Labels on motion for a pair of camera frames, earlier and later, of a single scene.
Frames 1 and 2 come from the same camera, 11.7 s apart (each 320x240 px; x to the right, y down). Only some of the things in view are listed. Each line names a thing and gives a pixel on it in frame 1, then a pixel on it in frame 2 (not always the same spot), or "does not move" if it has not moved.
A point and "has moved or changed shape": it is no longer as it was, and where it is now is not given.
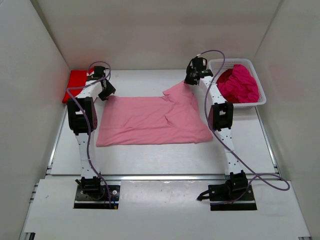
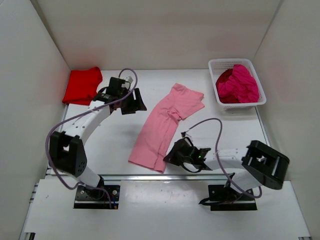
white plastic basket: [216, 65] does not move
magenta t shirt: [241, 86] does not move
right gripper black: [187, 81] → [171, 158]
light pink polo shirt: [174, 118] has moved or changed shape
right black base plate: [220, 199] does not move
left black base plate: [99, 200] does not move
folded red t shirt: [77, 78] does not move
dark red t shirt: [224, 75] does not move
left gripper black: [110, 90] → [140, 104]
